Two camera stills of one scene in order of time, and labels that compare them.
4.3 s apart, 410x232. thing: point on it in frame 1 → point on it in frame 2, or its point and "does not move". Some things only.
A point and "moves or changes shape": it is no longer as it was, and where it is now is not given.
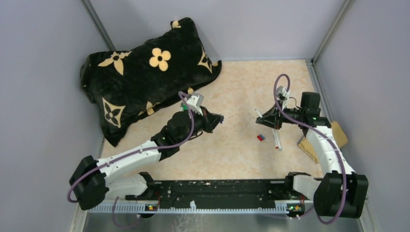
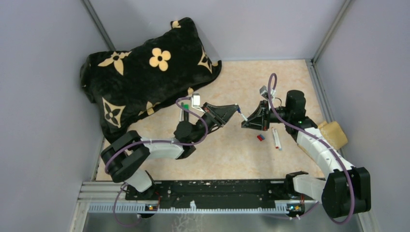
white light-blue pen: [278, 140] does not move
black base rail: [281, 192] does not move
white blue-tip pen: [258, 113] moves or changes shape
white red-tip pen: [276, 139] does not move
